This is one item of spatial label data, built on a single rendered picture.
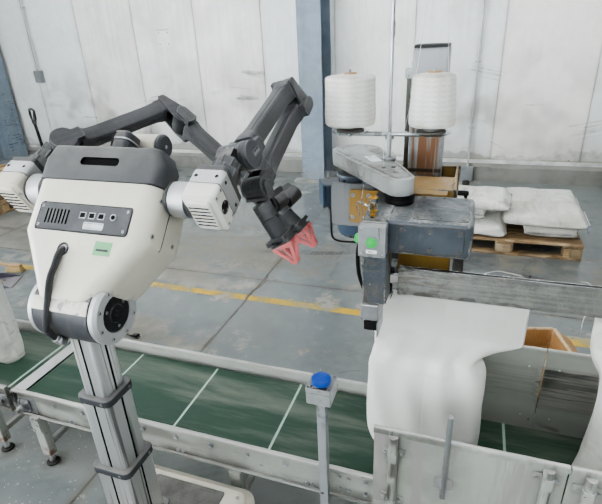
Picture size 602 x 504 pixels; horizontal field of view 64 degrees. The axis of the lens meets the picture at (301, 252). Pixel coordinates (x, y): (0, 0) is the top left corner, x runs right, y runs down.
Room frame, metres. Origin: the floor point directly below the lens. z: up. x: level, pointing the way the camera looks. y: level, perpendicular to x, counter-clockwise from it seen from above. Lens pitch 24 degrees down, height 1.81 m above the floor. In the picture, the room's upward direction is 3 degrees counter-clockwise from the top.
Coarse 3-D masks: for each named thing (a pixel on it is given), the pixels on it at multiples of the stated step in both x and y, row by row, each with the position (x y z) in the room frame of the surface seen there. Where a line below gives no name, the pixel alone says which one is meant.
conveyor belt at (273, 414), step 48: (48, 384) 1.79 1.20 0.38; (144, 384) 1.76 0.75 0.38; (192, 384) 1.74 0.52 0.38; (240, 384) 1.73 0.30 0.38; (288, 384) 1.71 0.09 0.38; (240, 432) 1.44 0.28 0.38; (288, 432) 1.43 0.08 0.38; (336, 432) 1.41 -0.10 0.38; (480, 432) 1.38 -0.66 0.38; (528, 432) 1.37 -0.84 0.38
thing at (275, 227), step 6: (276, 216) 1.28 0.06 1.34; (264, 222) 1.28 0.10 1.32; (270, 222) 1.27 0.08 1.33; (276, 222) 1.27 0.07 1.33; (282, 222) 1.28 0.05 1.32; (270, 228) 1.27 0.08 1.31; (276, 228) 1.26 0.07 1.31; (282, 228) 1.27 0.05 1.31; (288, 228) 1.30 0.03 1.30; (294, 228) 1.32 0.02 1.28; (270, 234) 1.27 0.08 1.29; (276, 234) 1.26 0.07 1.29; (282, 234) 1.26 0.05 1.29; (270, 240) 1.27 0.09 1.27; (276, 240) 1.24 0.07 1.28; (282, 240) 1.23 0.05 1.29; (270, 246) 1.24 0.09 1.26
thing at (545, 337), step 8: (528, 328) 2.25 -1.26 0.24; (536, 328) 2.25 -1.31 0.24; (544, 328) 2.24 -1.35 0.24; (552, 328) 2.24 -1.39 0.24; (528, 336) 2.25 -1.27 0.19; (536, 336) 2.25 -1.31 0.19; (544, 336) 2.24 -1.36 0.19; (552, 336) 2.23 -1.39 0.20; (560, 336) 2.16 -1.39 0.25; (528, 344) 2.25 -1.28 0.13; (536, 344) 2.25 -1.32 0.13; (544, 344) 2.24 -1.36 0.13; (552, 344) 2.21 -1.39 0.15; (560, 344) 2.13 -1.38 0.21; (568, 344) 2.13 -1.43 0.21; (576, 352) 2.10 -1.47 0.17; (544, 368) 1.92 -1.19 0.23
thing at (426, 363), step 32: (384, 320) 1.39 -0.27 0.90; (416, 320) 1.35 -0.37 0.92; (448, 320) 1.31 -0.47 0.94; (480, 320) 1.28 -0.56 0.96; (512, 320) 1.25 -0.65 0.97; (384, 352) 1.33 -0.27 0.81; (416, 352) 1.30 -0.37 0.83; (448, 352) 1.28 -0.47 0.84; (480, 352) 1.25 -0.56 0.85; (384, 384) 1.31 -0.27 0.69; (416, 384) 1.27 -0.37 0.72; (448, 384) 1.24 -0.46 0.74; (480, 384) 1.23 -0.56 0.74; (384, 416) 1.30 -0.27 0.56; (416, 416) 1.26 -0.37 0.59; (480, 416) 1.23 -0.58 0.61
